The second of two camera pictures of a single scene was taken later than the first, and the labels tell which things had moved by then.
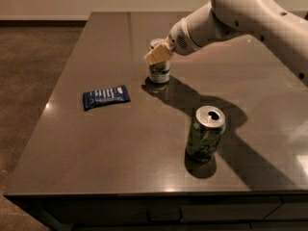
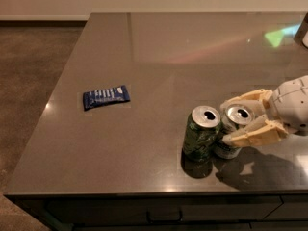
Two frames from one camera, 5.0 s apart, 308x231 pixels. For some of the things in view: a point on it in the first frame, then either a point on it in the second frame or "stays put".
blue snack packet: [110, 95] stays put
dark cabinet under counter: [176, 212] stays put
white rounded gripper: [178, 39] to [291, 105]
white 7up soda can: [159, 71] to [237, 116]
